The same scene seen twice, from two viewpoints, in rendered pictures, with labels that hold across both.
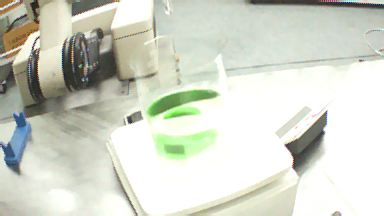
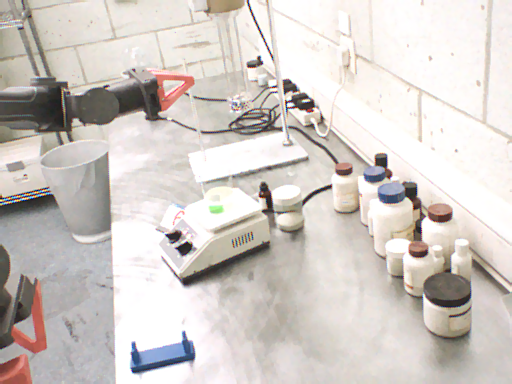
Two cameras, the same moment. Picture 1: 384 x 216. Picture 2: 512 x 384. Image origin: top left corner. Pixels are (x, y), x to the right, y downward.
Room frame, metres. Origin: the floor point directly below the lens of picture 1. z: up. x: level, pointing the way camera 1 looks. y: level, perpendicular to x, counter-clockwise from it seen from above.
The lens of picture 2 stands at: (0.40, 1.01, 1.38)
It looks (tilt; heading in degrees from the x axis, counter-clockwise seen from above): 28 degrees down; 260
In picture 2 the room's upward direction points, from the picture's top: 10 degrees counter-clockwise
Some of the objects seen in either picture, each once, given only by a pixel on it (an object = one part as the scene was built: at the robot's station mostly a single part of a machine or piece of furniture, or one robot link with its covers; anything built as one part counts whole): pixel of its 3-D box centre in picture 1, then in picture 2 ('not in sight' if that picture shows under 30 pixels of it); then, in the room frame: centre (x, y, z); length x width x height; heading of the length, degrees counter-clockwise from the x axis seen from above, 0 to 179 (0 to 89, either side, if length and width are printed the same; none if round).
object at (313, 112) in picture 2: not in sight; (292, 99); (-0.08, -0.72, 0.77); 0.40 x 0.06 x 0.04; 89
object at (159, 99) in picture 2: not in sight; (166, 84); (0.34, 0.01, 1.10); 0.09 x 0.07 x 0.07; 11
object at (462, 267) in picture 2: not in sight; (461, 262); (-0.05, 0.31, 0.79); 0.03 x 0.03 x 0.08
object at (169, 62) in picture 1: (188, 101); (217, 190); (0.29, 0.00, 0.88); 0.07 x 0.06 x 0.08; 110
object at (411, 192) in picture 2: not in sight; (411, 206); (-0.06, 0.12, 0.80); 0.04 x 0.04 x 0.10
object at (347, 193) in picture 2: not in sight; (345, 186); (0.02, -0.02, 0.80); 0.06 x 0.06 x 0.10
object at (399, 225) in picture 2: not in sight; (392, 219); (0.00, 0.17, 0.81); 0.07 x 0.07 x 0.13
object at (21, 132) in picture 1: (14, 135); (160, 349); (0.46, 0.28, 0.77); 0.10 x 0.03 x 0.04; 173
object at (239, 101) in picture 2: not in sight; (233, 61); (0.15, -0.40, 1.02); 0.07 x 0.07 x 0.25
